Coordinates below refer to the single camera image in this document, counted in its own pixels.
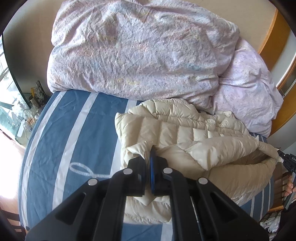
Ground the dark wooden chair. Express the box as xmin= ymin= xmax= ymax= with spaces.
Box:
xmin=268 ymin=163 xmax=291 ymax=213

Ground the beige quilted down jacket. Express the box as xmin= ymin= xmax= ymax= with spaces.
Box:
xmin=114 ymin=99 xmax=280 ymax=220

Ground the blue striped bed sheet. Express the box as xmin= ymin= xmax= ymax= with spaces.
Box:
xmin=17 ymin=89 xmax=276 ymax=241

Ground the cluttered glass side table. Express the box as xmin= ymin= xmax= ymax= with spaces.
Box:
xmin=1 ymin=81 xmax=49 ymax=148

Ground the pink floral duvet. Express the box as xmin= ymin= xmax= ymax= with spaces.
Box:
xmin=47 ymin=1 xmax=283 ymax=137

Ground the wooden door frame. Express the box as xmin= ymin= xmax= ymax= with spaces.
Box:
xmin=259 ymin=10 xmax=295 ymax=135

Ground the person's right hand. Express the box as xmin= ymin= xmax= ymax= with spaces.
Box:
xmin=283 ymin=175 xmax=295 ymax=197

